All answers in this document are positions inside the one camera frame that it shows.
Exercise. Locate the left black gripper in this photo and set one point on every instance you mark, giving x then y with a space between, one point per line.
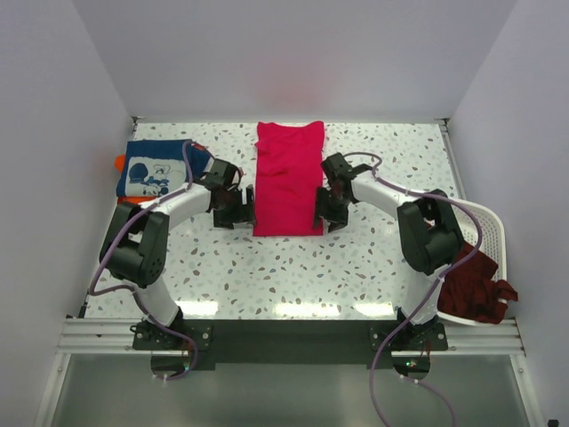
244 213

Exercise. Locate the pink t shirt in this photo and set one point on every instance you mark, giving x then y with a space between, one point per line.
288 174

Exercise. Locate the white laundry basket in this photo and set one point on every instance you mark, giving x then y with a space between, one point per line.
425 286

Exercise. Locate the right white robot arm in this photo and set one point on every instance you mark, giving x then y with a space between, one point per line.
429 233

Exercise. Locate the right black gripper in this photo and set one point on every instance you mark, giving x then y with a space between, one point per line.
320 206

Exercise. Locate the silver aluminium frame rail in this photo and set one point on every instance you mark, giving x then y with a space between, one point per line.
113 336

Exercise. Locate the folded blue t shirt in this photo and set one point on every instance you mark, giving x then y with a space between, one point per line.
151 169

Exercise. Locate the folded orange t shirt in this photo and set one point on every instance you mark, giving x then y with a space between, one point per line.
119 162

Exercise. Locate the dark red t shirt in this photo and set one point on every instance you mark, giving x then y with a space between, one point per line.
477 292

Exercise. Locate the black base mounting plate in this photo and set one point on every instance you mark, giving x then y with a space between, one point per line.
204 344

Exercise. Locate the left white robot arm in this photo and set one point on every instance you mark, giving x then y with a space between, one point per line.
134 250

